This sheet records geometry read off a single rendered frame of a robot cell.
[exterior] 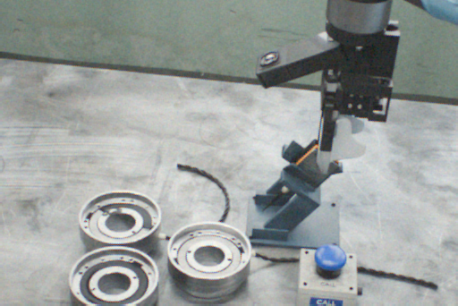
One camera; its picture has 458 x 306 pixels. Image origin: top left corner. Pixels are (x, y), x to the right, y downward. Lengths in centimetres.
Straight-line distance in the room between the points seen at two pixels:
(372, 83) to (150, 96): 52
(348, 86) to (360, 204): 27
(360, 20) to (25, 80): 69
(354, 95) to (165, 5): 173
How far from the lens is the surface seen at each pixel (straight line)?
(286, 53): 106
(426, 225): 125
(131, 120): 140
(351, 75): 105
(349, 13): 99
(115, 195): 119
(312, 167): 113
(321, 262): 106
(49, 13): 285
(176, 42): 280
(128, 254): 111
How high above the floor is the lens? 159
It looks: 36 degrees down
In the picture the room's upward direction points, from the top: 7 degrees clockwise
